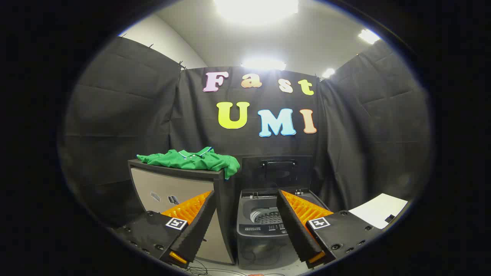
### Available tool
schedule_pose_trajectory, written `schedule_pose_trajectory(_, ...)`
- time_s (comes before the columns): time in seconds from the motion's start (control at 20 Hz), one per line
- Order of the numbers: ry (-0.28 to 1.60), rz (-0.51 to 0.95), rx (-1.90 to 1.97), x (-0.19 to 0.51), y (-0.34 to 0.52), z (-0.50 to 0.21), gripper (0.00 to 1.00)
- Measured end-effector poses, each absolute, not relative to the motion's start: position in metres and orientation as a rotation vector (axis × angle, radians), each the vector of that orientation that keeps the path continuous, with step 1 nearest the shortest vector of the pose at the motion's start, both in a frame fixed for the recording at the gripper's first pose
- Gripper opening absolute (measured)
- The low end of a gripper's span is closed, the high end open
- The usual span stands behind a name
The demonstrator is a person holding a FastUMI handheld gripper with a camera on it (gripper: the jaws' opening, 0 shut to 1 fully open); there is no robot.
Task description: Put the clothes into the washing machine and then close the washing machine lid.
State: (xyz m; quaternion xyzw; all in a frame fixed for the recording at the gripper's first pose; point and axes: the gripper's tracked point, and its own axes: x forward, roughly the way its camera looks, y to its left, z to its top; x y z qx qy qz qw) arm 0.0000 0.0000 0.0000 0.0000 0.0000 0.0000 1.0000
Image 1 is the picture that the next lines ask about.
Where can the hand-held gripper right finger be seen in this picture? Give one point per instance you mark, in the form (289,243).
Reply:
(293,226)

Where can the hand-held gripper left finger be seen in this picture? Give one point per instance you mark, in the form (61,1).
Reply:
(199,226)

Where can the grey washing machine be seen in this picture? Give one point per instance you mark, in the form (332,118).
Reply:
(253,230)

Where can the green polo shirt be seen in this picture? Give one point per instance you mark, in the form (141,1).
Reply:
(191,161)

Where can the grey cabinet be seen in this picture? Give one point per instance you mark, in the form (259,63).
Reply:
(168,184)

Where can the white board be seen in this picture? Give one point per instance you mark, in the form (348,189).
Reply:
(378,209)

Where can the black backdrop cloth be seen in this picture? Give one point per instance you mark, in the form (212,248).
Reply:
(134,115)

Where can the large ceiling light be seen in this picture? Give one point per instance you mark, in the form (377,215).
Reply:
(256,9)

